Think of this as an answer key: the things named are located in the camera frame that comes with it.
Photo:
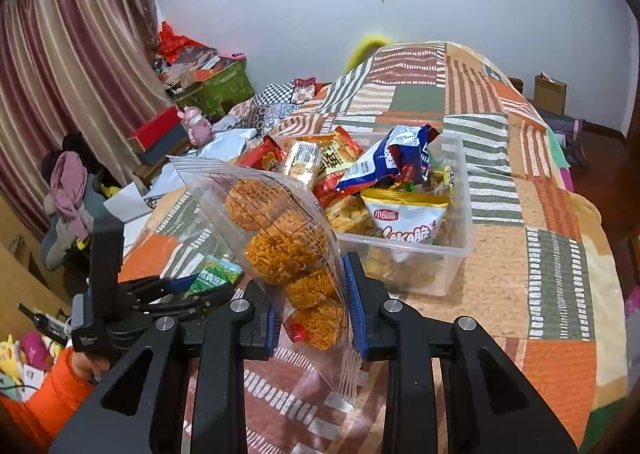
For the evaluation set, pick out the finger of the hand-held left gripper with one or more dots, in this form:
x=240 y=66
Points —
x=165 y=284
x=200 y=301

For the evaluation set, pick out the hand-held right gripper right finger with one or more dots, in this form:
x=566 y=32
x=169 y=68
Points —
x=352 y=294

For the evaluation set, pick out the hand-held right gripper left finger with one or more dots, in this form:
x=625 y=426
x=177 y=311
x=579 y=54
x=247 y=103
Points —
x=272 y=329

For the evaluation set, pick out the green snack packet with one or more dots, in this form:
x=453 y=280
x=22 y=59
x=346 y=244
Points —
x=215 y=276

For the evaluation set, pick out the orange noodle snack cake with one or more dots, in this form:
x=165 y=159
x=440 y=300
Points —
x=285 y=249
x=320 y=329
x=252 y=204
x=315 y=290

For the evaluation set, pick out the clear zip bag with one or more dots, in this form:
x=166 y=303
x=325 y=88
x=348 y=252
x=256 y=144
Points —
x=210 y=189

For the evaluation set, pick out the clear plastic storage box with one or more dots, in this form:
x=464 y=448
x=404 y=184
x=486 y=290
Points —
x=452 y=234

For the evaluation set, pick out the person's left forearm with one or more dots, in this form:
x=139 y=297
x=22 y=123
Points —
x=45 y=399

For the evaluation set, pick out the person's left hand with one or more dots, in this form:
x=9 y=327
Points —
x=87 y=365

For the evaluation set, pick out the pink cloth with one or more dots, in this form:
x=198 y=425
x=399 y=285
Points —
x=70 y=184

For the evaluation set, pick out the red and black box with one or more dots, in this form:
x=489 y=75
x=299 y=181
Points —
x=157 y=132

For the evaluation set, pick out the yellow plush toy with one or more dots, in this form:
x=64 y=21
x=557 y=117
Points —
x=10 y=359

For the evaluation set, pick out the pale grey cloth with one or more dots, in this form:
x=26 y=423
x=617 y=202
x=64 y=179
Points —
x=225 y=144

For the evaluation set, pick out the pink toy figure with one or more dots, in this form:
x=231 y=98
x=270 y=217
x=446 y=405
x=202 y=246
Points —
x=196 y=127

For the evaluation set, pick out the striped curtain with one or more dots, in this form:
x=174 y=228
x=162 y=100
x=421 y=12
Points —
x=70 y=69

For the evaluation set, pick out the striped patchwork blanket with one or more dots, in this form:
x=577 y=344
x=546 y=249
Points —
x=525 y=214

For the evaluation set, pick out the green patterned box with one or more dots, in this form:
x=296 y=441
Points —
x=225 y=84

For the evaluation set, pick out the checkered patchwork quilt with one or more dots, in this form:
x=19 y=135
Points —
x=275 y=102

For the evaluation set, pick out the red plastic bag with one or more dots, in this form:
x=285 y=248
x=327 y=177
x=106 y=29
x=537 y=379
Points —
x=175 y=42

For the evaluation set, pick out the yellow plush cushion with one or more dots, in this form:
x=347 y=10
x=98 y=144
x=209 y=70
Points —
x=367 y=48

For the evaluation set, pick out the clothes heap on floor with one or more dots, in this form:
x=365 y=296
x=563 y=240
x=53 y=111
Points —
x=570 y=139

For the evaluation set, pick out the brown cardboard box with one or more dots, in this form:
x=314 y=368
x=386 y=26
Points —
x=550 y=95

